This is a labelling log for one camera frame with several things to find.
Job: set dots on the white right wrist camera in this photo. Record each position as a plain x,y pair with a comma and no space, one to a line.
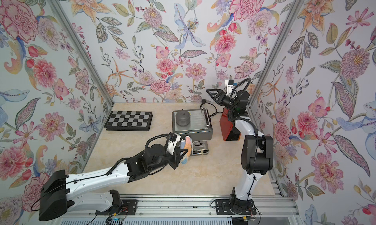
229,85

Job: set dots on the red capsule coffee machine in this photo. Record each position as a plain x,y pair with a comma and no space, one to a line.
228,130

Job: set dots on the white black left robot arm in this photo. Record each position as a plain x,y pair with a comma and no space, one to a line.
63,193

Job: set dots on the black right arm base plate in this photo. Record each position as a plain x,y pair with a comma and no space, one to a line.
238,207

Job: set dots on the grey steel coffee machine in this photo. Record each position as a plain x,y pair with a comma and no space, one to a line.
195,123

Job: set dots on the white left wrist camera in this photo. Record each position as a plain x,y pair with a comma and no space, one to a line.
173,140

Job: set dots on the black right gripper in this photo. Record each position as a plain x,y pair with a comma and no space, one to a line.
223,97

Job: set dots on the black white checkerboard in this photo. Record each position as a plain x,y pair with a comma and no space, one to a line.
129,121

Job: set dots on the aluminium front frame rail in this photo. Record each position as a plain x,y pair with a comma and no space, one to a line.
201,206

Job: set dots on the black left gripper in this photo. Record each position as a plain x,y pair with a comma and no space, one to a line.
176,156

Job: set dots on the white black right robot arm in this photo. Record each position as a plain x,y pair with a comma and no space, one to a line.
257,150

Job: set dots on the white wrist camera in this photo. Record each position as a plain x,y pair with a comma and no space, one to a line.
173,140
229,85

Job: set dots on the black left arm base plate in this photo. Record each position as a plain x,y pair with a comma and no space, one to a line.
126,207

